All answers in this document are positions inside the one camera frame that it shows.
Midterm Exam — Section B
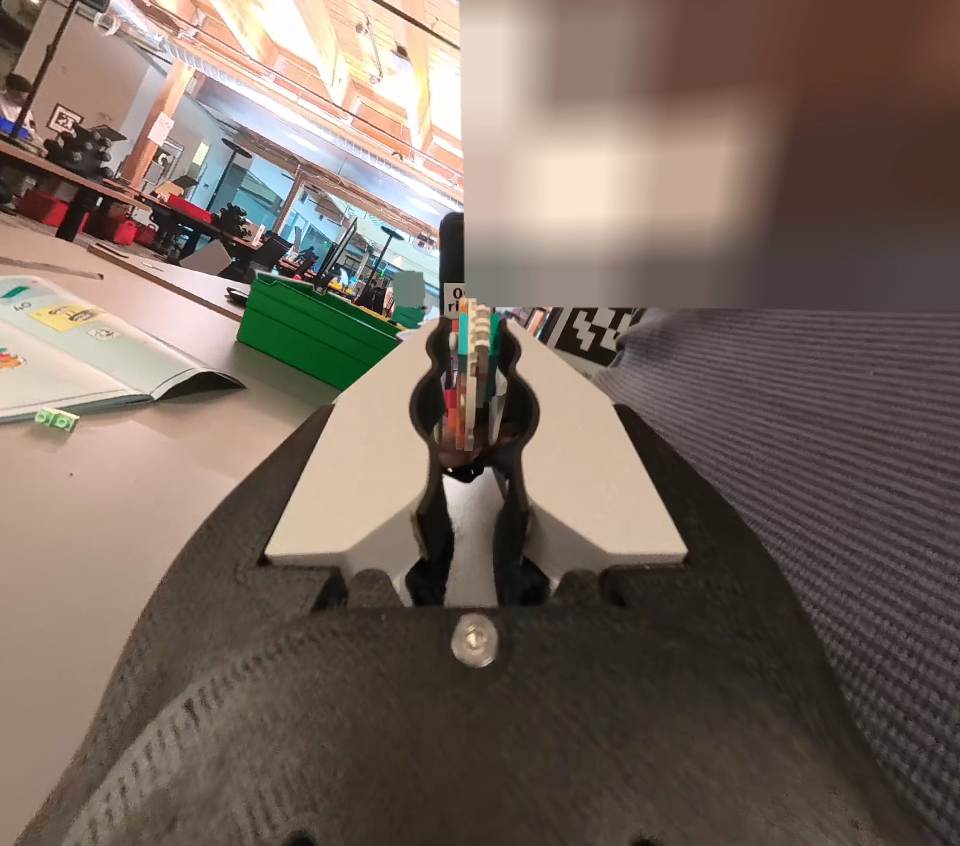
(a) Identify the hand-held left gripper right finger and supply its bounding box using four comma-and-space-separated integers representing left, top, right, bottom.
498, 319, 689, 576

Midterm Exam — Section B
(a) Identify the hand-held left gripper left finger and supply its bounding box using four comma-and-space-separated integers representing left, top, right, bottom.
264, 319, 445, 606

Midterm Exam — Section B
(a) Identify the round colourful lego disc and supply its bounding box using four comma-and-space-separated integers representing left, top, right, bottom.
442, 294, 504, 451

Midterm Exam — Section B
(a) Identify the lego instruction booklet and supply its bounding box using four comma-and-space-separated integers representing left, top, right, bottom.
0, 276, 245, 423

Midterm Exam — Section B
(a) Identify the black framed marker sign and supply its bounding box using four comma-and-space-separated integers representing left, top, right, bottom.
555, 308, 646, 367

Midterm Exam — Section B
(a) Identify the green plastic bin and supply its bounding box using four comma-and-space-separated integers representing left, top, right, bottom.
236, 272, 406, 391

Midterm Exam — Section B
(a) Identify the black knobby equipment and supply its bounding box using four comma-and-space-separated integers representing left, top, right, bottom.
43, 124, 127, 178

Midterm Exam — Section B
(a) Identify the wooden desk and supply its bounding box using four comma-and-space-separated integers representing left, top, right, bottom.
0, 137, 151, 243

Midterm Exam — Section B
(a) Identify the red plastic bin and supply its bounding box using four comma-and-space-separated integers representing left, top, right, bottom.
16, 188, 90, 231

